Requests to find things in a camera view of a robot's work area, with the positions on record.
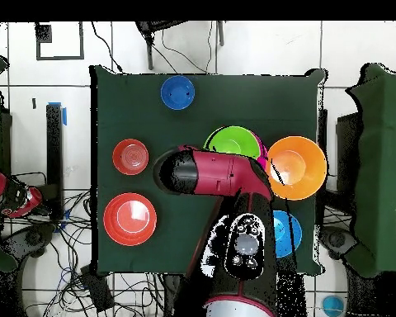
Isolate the lime green plastic bowl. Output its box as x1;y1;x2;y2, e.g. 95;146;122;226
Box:
203;125;262;160

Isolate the large pink plastic bowl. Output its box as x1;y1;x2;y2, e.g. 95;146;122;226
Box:
255;131;269;169

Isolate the small dark blue bowl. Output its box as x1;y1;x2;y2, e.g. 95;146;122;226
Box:
160;74;196;111

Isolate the small red-orange plastic bowl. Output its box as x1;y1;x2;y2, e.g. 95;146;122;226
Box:
111;138;150;177

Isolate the wide red-orange plastic bowl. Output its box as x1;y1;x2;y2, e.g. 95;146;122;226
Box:
102;192;158;248

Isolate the large orange plastic bowl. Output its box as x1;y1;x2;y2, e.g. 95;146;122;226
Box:
265;135;328;201

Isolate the light blue plastic bowl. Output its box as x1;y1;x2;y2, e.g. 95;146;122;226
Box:
272;210;304;259

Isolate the long black bar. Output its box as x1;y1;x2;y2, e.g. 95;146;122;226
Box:
45;103;64;220

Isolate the black power brick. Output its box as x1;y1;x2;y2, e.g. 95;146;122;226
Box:
79;265;116;313

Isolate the dark grey floor equipment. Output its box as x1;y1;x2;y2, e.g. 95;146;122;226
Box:
319;225;357;262

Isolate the black round floor stand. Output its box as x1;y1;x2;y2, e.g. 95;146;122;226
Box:
0;223;58;265

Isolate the light blue round floor object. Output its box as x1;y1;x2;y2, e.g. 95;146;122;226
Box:
322;294;347;317

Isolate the black camera tripod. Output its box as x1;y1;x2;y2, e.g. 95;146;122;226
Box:
134;21;225;71

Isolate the black floor cable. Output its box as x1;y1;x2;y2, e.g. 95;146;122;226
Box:
91;21;125;73

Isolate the tangle of floor cables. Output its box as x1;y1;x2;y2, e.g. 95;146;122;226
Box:
21;171;167;317

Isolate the black square floor frame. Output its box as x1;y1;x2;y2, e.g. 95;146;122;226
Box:
35;21;86;61

